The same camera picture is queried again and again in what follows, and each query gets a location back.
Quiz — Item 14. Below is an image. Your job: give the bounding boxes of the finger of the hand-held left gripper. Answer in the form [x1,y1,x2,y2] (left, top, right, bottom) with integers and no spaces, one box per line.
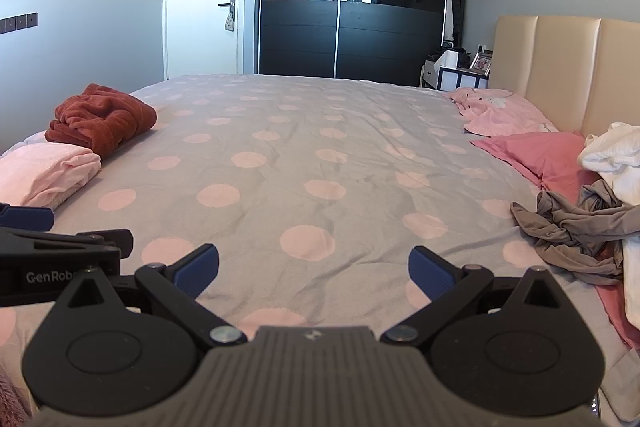
[0,203,55,233]
[0,228,135,264]

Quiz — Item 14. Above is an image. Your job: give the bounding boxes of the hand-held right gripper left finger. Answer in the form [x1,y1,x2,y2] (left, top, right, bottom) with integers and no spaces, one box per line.
[50,243,248,350]

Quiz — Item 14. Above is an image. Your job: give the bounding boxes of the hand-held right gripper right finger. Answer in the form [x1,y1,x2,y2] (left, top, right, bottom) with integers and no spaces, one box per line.
[381,246,581,349]

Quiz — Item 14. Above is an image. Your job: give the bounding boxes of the hanging dark clothes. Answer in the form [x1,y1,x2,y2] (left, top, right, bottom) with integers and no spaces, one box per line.
[444,0,467,46]

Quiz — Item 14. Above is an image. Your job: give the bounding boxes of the folded light pink cloth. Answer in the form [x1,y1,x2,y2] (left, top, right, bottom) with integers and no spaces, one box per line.
[0,142,103,210]

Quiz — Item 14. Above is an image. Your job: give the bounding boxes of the rust red fleece garment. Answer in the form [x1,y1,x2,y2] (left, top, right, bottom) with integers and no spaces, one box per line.
[45,83,158,158]

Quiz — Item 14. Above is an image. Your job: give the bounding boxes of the grey crumpled garment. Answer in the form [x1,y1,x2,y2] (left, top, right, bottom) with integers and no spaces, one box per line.
[510,179,640,286]

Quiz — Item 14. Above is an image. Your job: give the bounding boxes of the bed with dotted grey duvet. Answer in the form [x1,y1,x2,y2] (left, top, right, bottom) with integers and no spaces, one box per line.
[0,74,640,427]

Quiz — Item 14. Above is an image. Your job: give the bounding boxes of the light pink printed pillow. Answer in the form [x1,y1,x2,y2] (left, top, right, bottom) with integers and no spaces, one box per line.
[442,87,560,136]

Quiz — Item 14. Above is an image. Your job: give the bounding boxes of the black framed cube storage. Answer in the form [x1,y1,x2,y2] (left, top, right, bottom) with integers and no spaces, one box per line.
[437,67,491,92]

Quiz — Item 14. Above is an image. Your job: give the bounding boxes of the white nightstand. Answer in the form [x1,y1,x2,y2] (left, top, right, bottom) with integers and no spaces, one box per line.
[419,59,442,88]

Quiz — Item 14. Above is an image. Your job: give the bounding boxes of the smooth white cloth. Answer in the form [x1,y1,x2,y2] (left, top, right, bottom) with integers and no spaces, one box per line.
[577,122,640,208]

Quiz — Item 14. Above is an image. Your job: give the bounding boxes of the cream padded headboard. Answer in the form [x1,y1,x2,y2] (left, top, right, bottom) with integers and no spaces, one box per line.
[487,14,640,145]

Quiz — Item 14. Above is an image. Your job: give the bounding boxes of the grey wall switch panel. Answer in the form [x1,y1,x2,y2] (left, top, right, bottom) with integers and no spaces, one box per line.
[0,12,39,35]

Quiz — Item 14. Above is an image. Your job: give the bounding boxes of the photo frame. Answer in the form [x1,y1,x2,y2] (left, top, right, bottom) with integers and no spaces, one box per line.
[470,52,494,76]

